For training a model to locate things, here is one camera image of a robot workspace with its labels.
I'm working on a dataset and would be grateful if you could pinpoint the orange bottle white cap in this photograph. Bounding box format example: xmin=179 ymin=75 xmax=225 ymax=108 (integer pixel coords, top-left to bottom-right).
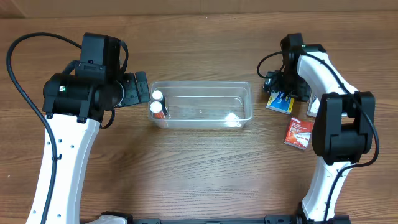
xmin=150 ymin=101 xmax=167 ymax=128

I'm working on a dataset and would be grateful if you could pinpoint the dark bottle white cap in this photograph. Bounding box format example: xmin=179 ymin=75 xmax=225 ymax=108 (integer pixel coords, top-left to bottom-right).
xmin=152 ymin=90 xmax=169 ymax=115

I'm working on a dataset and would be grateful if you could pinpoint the blue VapoDrops box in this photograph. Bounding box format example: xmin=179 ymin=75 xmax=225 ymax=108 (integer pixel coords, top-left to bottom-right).
xmin=266 ymin=90 xmax=294 ymax=114

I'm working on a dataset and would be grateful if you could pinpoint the white blue medicine box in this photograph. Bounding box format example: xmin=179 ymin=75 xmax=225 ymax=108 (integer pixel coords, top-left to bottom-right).
xmin=307 ymin=92 xmax=320 ymax=118

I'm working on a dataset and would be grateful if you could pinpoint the clear plastic container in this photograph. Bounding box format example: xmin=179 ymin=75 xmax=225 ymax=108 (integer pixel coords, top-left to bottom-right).
xmin=149 ymin=81 xmax=254 ymax=129

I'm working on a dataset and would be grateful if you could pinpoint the red medicine box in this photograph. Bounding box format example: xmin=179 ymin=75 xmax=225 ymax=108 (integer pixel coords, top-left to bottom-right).
xmin=284 ymin=117 xmax=313 ymax=150

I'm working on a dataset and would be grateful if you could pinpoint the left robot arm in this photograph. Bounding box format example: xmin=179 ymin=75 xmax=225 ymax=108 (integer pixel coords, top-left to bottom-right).
xmin=27 ymin=33 xmax=150 ymax=223

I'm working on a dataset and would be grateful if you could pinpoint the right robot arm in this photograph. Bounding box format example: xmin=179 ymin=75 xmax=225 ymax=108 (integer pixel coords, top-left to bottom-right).
xmin=263 ymin=33 xmax=379 ymax=223

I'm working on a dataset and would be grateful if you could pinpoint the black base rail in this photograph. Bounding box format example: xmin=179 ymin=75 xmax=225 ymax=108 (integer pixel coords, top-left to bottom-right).
xmin=99 ymin=211 xmax=352 ymax=224

